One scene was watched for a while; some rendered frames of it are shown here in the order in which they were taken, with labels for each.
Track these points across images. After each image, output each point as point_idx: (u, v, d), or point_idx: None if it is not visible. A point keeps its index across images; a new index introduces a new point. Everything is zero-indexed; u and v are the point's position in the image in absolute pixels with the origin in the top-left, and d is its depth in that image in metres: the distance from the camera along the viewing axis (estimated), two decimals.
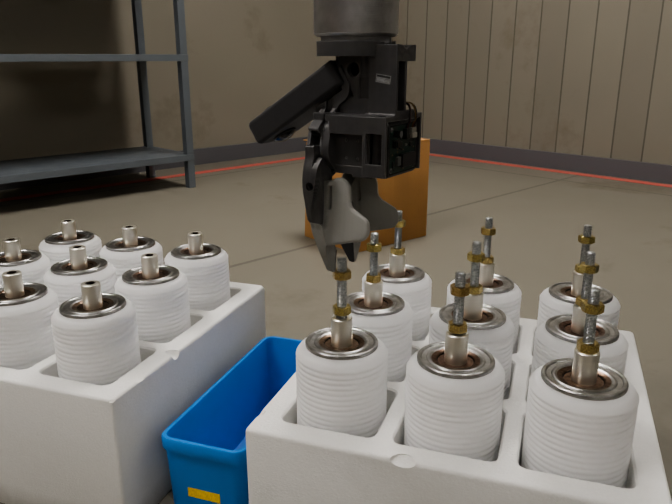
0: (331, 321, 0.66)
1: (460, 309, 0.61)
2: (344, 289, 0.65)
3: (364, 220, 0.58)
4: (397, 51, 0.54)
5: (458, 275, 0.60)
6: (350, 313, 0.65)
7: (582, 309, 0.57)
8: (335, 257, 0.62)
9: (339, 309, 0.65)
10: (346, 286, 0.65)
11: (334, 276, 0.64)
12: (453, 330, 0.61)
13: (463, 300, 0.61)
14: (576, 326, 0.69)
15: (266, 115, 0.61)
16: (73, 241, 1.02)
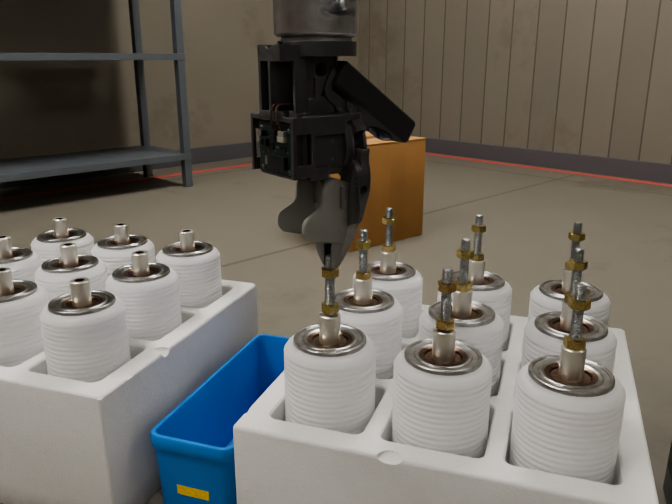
0: (319, 318, 0.66)
1: (447, 306, 0.61)
2: (332, 284, 0.65)
3: (280, 211, 0.62)
4: (257, 51, 0.56)
5: (445, 271, 0.60)
6: (330, 306, 0.67)
7: (569, 305, 0.57)
8: (325, 252, 0.64)
9: (338, 303, 0.65)
10: (328, 282, 0.65)
11: (337, 274, 0.64)
12: (440, 326, 0.61)
13: (450, 297, 0.61)
14: (565, 323, 0.69)
15: None
16: (65, 239, 1.02)
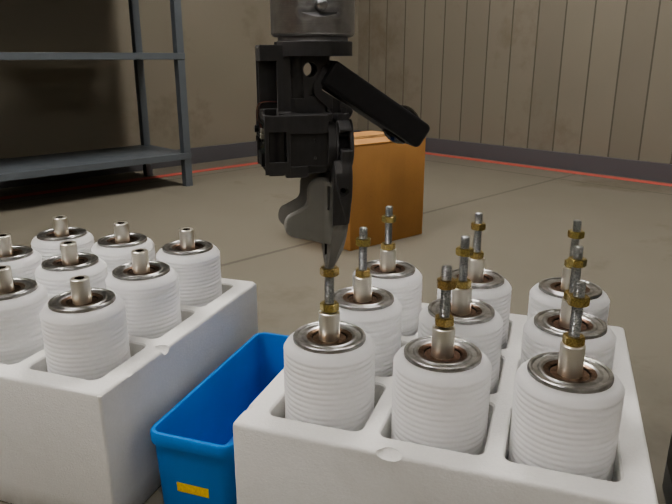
0: (319, 315, 0.66)
1: (447, 303, 0.61)
2: (328, 286, 0.65)
3: (282, 206, 0.64)
4: (255, 51, 0.59)
5: (444, 269, 0.60)
6: (332, 312, 0.65)
7: (568, 302, 0.57)
8: (325, 251, 0.64)
9: (321, 304, 0.65)
10: (332, 285, 0.65)
11: (320, 271, 0.65)
12: (440, 323, 0.61)
13: (449, 294, 0.61)
14: (564, 320, 0.69)
15: None
16: (65, 237, 1.02)
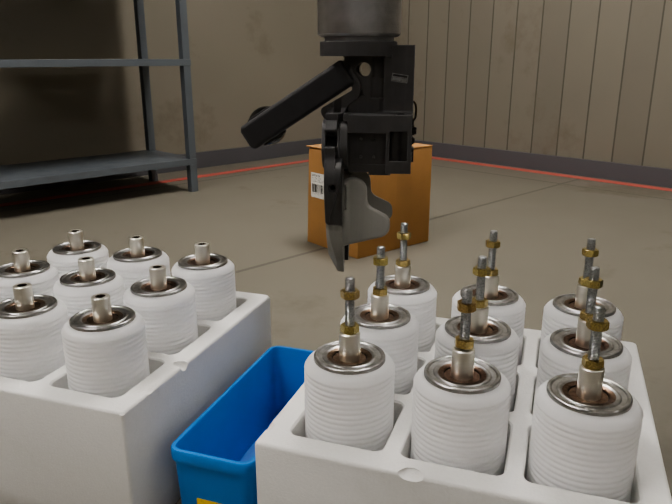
0: (339, 336, 0.67)
1: (467, 325, 0.62)
2: (353, 308, 0.66)
3: (384, 216, 0.60)
4: (414, 51, 0.56)
5: (465, 292, 0.61)
6: (358, 331, 0.67)
7: (587, 326, 0.58)
8: (343, 257, 0.63)
9: (349, 328, 0.66)
10: (354, 305, 0.66)
11: (343, 296, 0.65)
12: (460, 345, 0.62)
13: (470, 316, 0.62)
14: (580, 340, 0.70)
15: (264, 118, 0.59)
16: (81, 251, 1.03)
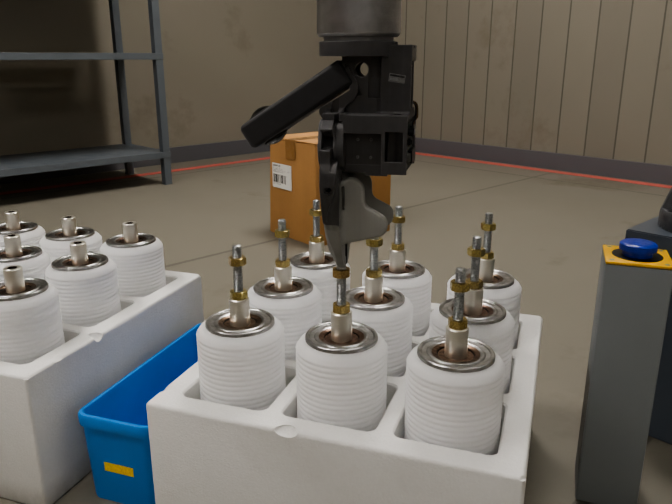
0: (228, 302, 0.69)
1: (337, 289, 0.65)
2: (240, 274, 0.69)
3: (382, 216, 0.60)
4: (412, 51, 0.56)
5: None
6: (247, 297, 0.69)
7: (450, 287, 0.61)
8: (344, 253, 0.64)
9: (237, 294, 0.69)
10: (242, 272, 0.69)
11: (230, 263, 0.68)
12: (337, 305, 0.67)
13: (338, 283, 0.65)
14: (466, 307, 0.73)
15: (263, 117, 0.59)
16: (15, 231, 1.06)
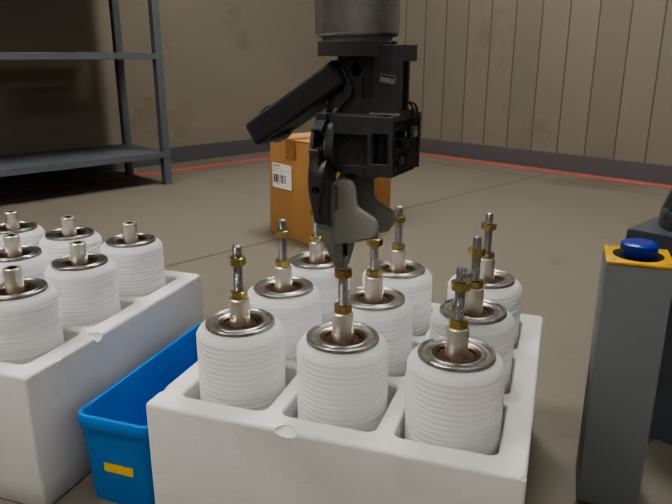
0: (228, 301, 0.69)
1: (341, 288, 0.65)
2: (240, 274, 0.68)
3: (372, 219, 0.59)
4: (402, 51, 0.54)
5: (345, 256, 0.64)
6: (247, 297, 0.69)
7: (451, 287, 0.61)
8: (342, 254, 0.63)
9: (237, 294, 0.68)
10: (242, 272, 0.69)
11: (230, 263, 0.68)
12: (346, 305, 0.66)
13: (338, 282, 0.65)
14: (466, 307, 0.73)
15: (264, 116, 0.61)
16: (15, 231, 1.06)
